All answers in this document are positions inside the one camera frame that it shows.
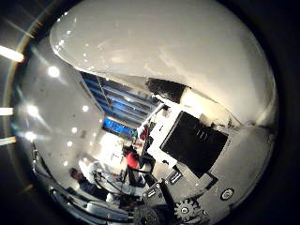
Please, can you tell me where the white round table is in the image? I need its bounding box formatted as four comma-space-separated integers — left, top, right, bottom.
87, 160, 140, 197

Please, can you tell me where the seated person in dark top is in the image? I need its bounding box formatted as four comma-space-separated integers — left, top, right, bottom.
68, 167, 109, 201

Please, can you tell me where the person in red shirt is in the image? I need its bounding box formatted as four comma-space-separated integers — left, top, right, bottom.
122, 145, 143, 186

